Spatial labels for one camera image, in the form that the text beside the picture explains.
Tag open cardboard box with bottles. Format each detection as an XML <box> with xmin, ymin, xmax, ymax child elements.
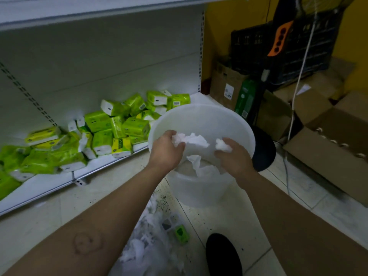
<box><xmin>283</xmin><ymin>91</ymin><xmax>368</xmax><ymax>208</ymax></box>

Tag white plastic bucket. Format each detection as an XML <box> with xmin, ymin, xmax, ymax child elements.
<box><xmin>148</xmin><ymin>103</ymin><xmax>256</xmax><ymax>209</ymax></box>

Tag white cable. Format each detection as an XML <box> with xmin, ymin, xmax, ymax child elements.
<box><xmin>283</xmin><ymin>0</ymin><xmax>320</xmax><ymax>196</ymax></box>

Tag flat cardboard box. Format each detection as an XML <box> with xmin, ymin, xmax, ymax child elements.
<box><xmin>328</xmin><ymin>56</ymin><xmax>358</xmax><ymax>84</ymax></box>

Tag person's black shoe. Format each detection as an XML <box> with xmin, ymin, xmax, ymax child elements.
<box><xmin>205</xmin><ymin>233</ymin><xmax>243</xmax><ymax>276</ymax></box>

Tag small green wrapper scrap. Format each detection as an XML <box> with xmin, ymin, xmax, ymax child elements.
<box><xmin>175</xmin><ymin>225</ymin><xmax>190</xmax><ymax>245</ymax></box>

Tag person's left forearm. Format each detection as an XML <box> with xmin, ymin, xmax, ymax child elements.
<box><xmin>2</xmin><ymin>164</ymin><xmax>177</xmax><ymax>276</ymax></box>

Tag person's right hand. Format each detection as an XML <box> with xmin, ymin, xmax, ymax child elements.
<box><xmin>214</xmin><ymin>137</ymin><xmax>255</xmax><ymax>183</ymax></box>

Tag heap of shredded white tissue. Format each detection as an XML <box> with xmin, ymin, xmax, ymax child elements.
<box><xmin>109</xmin><ymin>195</ymin><xmax>189</xmax><ymax>276</ymax></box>

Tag person's left hand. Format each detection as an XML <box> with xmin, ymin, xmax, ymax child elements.
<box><xmin>148</xmin><ymin>130</ymin><xmax>186</xmax><ymax>172</ymax></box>

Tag white tissue sheet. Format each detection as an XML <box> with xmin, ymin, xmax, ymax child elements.
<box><xmin>186</xmin><ymin>154</ymin><xmax>228</xmax><ymax>178</ymax></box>

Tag clear plastic wrapper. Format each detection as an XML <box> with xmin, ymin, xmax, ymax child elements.
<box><xmin>160</xmin><ymin>214</ymin><xmax>180</xmax><ymax>232</ymax></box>

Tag person's right forearm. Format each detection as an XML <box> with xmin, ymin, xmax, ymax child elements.
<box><xmin>236</xmin><ymin>171</ymin><xmax>368</xmax><ymax>276</ymax></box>

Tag black standing fan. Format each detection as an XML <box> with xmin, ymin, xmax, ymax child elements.
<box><xmin>249</xmin><ymin>0</ymin><xmax>357</xmax><ymax>172</ymax></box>

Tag cardboard box with white label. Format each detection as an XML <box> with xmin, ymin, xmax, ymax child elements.
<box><xmin>209</xmin><ymin>61</ymin><xmax>249</xmax><ymax>111</ymax></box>

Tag large white tissue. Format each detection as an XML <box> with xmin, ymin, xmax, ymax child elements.
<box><xmin>172</xmin><ymin>132</ymin><xmax>210</xmax><ymax>149</ymax></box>

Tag black plastic crate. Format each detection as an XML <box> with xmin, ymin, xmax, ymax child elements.
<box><xmin>231</xmin><ymin>8</ymin><xmax>344</xmax><ymax>85</ymax></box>

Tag pile of green tissue packets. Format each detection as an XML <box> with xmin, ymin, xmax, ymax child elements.
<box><xmin>0</xmin><ymin>90</ymin><xmax>191</xmax><ymax>201</ymax></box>

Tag green carton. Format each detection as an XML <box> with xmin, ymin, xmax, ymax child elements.
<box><xmin>234</xmin><ymin>79</ymin><xmax>258</xmax><ymax>119</ymax></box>

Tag white metal shelf unit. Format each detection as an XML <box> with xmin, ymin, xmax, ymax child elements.
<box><xmin>0</xmin><ymin>0</ymin><xmax>251</xmax><ymax>216</ymax></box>

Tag small white tissue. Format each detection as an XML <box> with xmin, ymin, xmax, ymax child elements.
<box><xmin>215</xmin><ymin>138</ymin><xmax>233</xmax><ymax>153</ymax></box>

